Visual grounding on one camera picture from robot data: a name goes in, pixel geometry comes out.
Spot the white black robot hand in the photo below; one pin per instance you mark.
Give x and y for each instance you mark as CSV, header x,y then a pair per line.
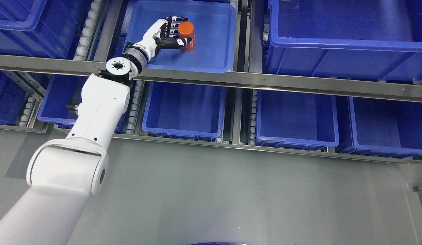
x,y
163,34

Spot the orange cylindrical capacitor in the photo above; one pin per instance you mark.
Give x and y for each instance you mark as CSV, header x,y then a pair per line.
x,y
186,32

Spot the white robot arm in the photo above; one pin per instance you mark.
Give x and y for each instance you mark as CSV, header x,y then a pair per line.
x,y
64,173

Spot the shallow blue tray bin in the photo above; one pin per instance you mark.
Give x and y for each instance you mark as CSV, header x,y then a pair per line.
x,y
214,31

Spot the blue bin lower left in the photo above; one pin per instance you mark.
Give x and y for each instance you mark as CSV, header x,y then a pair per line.
x,y
58,98

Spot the blue bin upper left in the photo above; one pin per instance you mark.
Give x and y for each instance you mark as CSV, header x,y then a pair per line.
x,y
40,28

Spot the blue bin lower right middle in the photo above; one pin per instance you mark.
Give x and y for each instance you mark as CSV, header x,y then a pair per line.
x,y
296,120

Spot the blue bin far left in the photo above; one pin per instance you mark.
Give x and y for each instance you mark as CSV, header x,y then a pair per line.
x,y
11,100

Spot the large blue bin upper right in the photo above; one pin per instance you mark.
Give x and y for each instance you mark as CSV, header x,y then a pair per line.
x,y
350,39

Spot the blue bin lower far right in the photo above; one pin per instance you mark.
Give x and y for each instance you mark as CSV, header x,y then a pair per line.
x,y
376,127

